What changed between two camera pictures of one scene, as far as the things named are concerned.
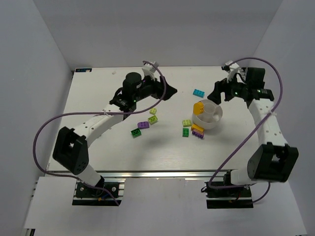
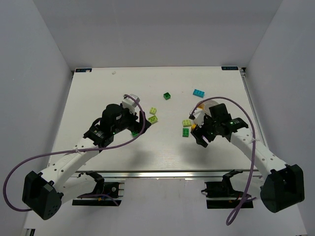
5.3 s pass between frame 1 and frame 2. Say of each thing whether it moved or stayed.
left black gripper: moved
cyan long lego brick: stayed
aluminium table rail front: stayed
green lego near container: stayed
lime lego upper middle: stayed
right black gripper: moved
